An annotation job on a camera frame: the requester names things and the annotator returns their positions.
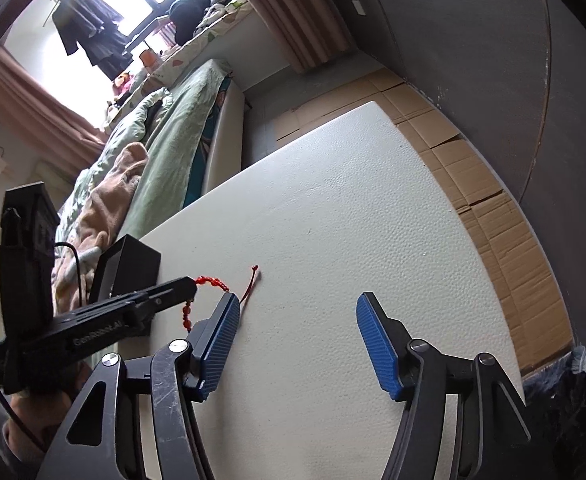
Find person's left hand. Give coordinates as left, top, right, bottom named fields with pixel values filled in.
left=3, top=390, right=74, bottom=456

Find floral window seat cushion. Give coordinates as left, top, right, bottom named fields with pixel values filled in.
left=105, top=0, right=254, bottom=126

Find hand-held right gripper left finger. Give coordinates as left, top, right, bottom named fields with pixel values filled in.
left=35, top=292, right=242, bottom=480

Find pink fleece blanket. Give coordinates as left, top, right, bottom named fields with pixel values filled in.
left=53, top=141, right=150, bottom=311

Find person's patterned dark pants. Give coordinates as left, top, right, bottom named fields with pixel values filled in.
left=523, top=345, right=586, bottom=480

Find white leather ottoman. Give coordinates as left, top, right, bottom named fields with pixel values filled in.
left=135, top=101, right=528, bottom=480

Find black jewelry box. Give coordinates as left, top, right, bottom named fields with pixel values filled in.
left=89, top=234, right=162, bottom=306

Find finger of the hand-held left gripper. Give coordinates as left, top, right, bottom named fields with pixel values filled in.
left=123, top=276, right=198, bottom=312

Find dark hanging clothes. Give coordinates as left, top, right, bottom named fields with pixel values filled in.
left=52, top=0, right=134, bottom=81

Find dark grey wardrobe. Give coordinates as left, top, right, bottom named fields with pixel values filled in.
left=313, top=0, right=586, bottom=361

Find red bead cord bracelet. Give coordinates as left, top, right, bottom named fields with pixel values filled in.
left=182, top=265, right=261, bottom=333

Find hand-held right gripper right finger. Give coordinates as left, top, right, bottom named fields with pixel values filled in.
left=356, top=291, right=532, bottom=480

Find green floral quilt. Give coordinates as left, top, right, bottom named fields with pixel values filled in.
left=55, top=87, right=174, bottom=241

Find bed with green sheet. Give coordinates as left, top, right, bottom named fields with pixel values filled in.
left=55, top=57, right=246, bottom=311

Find pink curtain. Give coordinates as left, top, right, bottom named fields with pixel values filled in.
left=218, top=0, right=358, bottom=73
left=0, top=45, right=108, bottom=161

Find black bag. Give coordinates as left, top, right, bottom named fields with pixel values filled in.
left=169, top=0, right=214, bottom=43

